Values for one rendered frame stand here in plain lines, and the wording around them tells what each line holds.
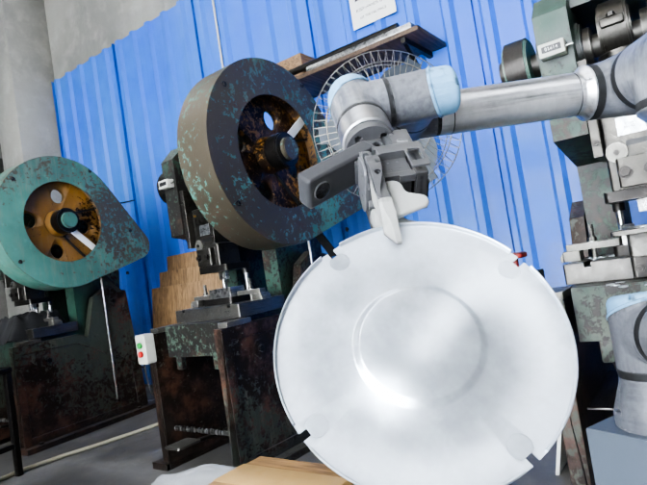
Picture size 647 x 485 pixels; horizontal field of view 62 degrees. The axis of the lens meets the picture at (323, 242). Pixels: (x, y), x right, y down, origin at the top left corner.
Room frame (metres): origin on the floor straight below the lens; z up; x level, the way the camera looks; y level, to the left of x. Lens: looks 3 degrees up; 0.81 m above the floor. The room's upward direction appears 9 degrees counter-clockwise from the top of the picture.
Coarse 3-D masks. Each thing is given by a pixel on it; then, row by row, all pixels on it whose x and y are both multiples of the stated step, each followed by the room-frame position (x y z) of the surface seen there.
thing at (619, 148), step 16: (608, 128) 1.51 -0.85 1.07; (624, 128) 1.49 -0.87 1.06; (640, 128) 1.47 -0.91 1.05; (608, 144) 1.52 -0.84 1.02; (624, 144) 1.49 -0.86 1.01; (640, 144) 1.47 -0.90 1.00; (608, 160) 1.51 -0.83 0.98; (624, 160) 1.47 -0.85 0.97; (640, 160) 1.45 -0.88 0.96; (624, 176) 1.48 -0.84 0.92; (640, 176) 1.45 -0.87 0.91
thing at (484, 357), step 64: (384, 256) 0.60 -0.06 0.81; (448, 256) 0.59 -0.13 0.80; (512, 256) 0.57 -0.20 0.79; (320, 320) 0.56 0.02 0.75; (384, 320) 0.55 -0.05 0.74; (448, 320) 0.54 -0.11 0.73; (512, 320) 0.54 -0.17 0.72; (320, 384) 0.53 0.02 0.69; (384, 384) 0.51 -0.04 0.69; (448, 384) 0.51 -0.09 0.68; (512, 384) 0.50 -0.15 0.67; (576, 384) 0.49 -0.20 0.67; (320, 448) 0.50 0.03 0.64; (384, 448) 0.49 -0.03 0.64; (448, 448) 0.48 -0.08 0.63
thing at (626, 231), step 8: (616, 232) 1.34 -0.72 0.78; (624, 232) 1.33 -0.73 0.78; (632, 232) 1.32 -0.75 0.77; (640, 232) 1.31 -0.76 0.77; (632, 240) 1.43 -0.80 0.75; (640, 240) 1.41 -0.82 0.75; (632, 248) 1.43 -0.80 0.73; (640, 248) 1.42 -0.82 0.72; (632, 256) 1.43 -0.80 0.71; (640, 256) 1.42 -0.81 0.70; (632, 264) 1.44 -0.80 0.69; (640, 264) 1.42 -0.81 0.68; (640, 272) 1.42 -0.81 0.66
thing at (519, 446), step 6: (510, 438) 0.48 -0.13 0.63; (516, 438) 0.48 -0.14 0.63; (522, 438) 0.48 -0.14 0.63; (528, 438) 0.48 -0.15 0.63; (510, 444) 0.48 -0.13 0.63; (516, 444) 0.48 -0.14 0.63; (522, 444) 0.48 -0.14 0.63; (528, 444) 0.47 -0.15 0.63; (510, 450) 0.47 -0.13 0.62; (516, 450) 0.47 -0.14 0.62; (522, 450) 0.47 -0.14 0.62; (528, 450) 0.47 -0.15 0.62; (516, 456) 0.47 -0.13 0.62; (522, 456) 0.47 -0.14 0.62
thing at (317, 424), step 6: (318, 414) 0.51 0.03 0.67; (306, 420) 0.51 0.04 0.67; (312, 420) 0.51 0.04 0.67; (318, 420) 0.51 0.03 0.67; (324, 420) 0.51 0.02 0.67; (306, 426) 0.51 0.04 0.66; (312, 426) 0.51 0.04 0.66; (318, 426) 0.51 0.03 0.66; (324, 426) 0.51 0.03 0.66; (312, 432) 0.50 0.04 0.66; (318, 432) 0.50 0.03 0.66; (324, 432) 0.50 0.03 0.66
